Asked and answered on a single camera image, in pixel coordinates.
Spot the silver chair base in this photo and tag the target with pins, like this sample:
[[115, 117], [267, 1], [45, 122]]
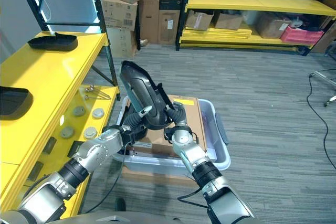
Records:
[[328, 79]]

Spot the robot torso grey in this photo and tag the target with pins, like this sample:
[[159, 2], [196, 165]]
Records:
[[110, 218]]

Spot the robot dark foot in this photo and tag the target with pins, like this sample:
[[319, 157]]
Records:
[[120, 204]]

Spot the pale printed cardboard box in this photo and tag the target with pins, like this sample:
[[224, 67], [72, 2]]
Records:
[[122, 43]]

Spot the robot left arm silver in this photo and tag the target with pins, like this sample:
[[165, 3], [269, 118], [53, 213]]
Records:
[[86, 155]]

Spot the small black square part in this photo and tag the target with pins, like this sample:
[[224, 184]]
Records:
[[74, 149], [50, 145], [35, 170]]

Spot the cardboard box white label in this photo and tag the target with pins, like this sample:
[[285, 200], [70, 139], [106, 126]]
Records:
[[271, 26]]

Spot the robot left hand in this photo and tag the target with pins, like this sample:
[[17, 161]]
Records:
[[135, 124]]

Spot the flat cardboard under box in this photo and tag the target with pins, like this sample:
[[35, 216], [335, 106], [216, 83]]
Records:
[[152, 178]]

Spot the translucent grey plastic box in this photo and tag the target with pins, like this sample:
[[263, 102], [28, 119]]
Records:
[[218, 153]]

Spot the long yellow storage shelf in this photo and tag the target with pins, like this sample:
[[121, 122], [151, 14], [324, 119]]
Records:
[[257, 3]]

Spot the leaning brown cardboard box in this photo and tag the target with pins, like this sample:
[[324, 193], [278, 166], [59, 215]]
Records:
[[326, 40]]

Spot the black sole-shaped part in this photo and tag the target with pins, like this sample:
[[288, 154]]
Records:
[[141, 90], [53, 42], [13, 103]]

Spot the metal screws and rods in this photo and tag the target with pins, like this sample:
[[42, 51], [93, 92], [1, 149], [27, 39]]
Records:
[[95, 93]]

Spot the robot right arm silver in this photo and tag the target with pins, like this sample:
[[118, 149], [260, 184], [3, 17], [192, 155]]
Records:
[[199, 163]]

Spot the round grey disc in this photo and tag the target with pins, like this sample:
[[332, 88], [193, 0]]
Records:
[[90, 132], [98, 113], [67, 132], [78, 111]]

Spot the tall brown cardboard box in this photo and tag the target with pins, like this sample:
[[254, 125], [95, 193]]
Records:
[[148, 20]]

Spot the flat cardboard sheet yellow label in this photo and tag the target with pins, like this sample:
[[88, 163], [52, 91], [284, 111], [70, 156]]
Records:
[[191, 119]]

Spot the pink plastic crate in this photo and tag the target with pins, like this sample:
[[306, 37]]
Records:
[[302, 35]]

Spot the open cardboard box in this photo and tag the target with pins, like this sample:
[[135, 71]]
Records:
[[228, 21], [198, 20]]

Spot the yellow shelf black frame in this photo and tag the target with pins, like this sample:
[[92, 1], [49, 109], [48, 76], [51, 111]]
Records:
[[44, 77]]

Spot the brown box black band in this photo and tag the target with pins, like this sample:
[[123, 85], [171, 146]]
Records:
[[169, 22]]

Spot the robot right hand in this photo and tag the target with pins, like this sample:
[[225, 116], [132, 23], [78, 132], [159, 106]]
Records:
[[178, 115]]

